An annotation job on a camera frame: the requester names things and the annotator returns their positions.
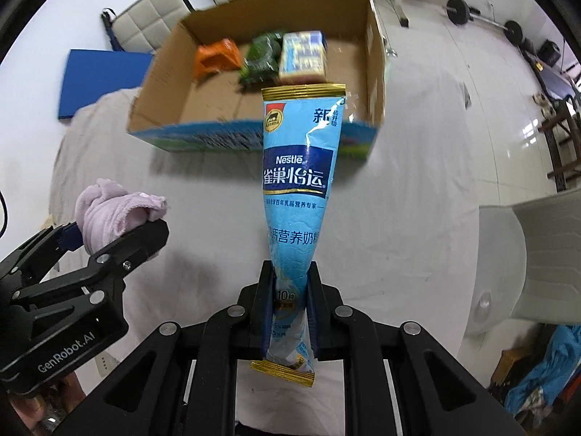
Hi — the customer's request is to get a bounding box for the pink fluffy cloth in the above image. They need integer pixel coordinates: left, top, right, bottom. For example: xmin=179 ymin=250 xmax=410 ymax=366
xmin=75 ymin=178 xmax=167 ymax=255

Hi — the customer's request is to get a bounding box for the blue Nestle milk powder sachet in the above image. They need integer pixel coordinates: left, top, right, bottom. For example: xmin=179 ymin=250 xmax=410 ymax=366
xmin=251 ymin=83 xmax=347 ymax=388

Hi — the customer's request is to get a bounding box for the orange snack bag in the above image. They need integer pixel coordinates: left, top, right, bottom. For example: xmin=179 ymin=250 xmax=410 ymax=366
xmin=193 ymin=39 xmax=243 ymax=81

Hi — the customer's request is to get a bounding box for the person left hand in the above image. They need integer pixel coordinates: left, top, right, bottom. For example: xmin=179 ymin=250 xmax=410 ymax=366
xmin=9 ymin=372 xmax=86 ymax=435

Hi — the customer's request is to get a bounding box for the turquoise cloth heap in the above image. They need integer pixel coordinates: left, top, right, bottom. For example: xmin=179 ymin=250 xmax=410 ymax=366
xmin=504 ymin=325 xmax=580 ymax=415

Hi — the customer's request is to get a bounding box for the grey plastic chair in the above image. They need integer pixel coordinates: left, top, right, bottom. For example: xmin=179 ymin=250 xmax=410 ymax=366
xmin=465 ymin=189 xmax=581 ymax=336

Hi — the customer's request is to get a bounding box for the brown cardboard box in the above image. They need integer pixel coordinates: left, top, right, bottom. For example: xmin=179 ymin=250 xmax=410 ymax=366
xmin=127 ymin=0 xmax=386 ymax=160

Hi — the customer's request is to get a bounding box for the blue foam mat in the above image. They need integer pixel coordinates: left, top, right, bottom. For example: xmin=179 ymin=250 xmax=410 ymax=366
xmin=57 ymin=49 xmax=154 ymax=120

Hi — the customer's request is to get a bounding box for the white padded chair near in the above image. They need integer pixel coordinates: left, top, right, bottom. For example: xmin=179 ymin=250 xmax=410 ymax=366
xmin=101 ymin=0 xmax=193 ymax=53

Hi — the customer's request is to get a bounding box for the green snack bag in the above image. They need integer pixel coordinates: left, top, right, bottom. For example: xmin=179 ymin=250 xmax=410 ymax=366
xmin=238 ymin=32 xmax=285 ymax=87

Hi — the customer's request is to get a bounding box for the dark wooden chair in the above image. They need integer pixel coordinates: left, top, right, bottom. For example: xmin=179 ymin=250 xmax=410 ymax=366
xmin=538 ymin=98 xmax=580 ymax=193

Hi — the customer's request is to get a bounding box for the yellow blue tissue pack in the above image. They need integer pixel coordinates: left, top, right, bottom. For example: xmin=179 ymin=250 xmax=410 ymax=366
xmin=279 ymin=31 xmax=327 ymax=85

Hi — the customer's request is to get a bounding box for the barbell with black plates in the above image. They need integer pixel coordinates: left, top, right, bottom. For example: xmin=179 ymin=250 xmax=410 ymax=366
xmin=443 ymin=0 xmax=525 ymax=46

